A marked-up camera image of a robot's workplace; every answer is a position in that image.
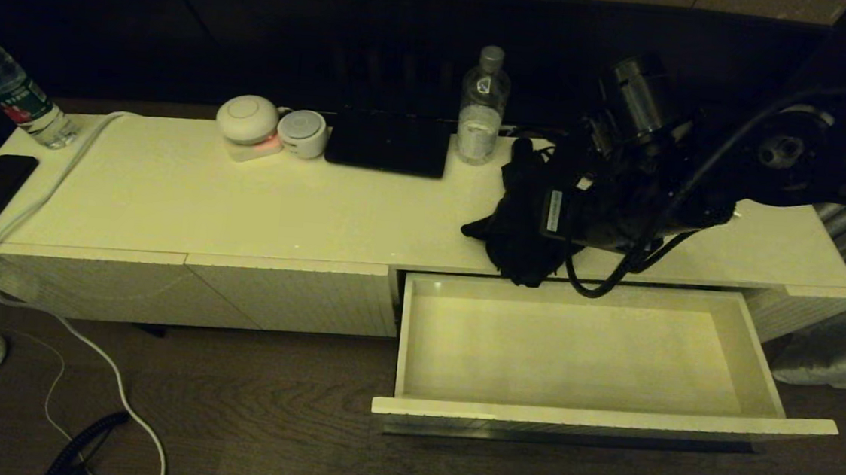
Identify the clear bottle with grey cap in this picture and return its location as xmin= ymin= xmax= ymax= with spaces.
xmin=453 ymin=42 xmax=515 ymax=168

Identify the white dome-shaped device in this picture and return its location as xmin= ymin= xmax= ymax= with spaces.
xmin=213 ymin=93 xmax=282 ymax=147

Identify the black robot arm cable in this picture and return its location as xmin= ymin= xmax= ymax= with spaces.
xmin=561 ymin=65 xmax=846 ymax=318

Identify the water bottle with green label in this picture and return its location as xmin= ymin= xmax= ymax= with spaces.
xmin=0 ymin=17 xmax=92 ymax=152

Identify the thick white cable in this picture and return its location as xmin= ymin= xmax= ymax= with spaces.
xmin=0 ymin=102 xmax=196 ymax=475

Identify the white low cabinet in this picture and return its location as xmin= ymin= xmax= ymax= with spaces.
xmin=0 ymin=90 xmax=846 ymax=392

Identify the thin white charging cable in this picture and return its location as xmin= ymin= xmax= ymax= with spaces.
xmin=0 ymin=234 xmax=123 ymax=475

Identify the black flat tablet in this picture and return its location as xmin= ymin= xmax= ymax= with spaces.
xmin=323 ymin=104 xmax=453 ymax=179

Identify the white cabinet drawer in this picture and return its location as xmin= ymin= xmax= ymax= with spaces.
xmin=369 ymin=263 xmax=846 ymax=469

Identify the black umbrella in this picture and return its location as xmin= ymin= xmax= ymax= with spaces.
xmin=456 ymin=132 xmax=594 ymax=291

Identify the small white round speaker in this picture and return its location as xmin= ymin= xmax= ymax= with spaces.
xmin=275 ymin=108 xmax=330 ymax=160

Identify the black coiled cable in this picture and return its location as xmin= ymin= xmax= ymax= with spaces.
xmin=44 ymin=406 xmax=132 ymax=475

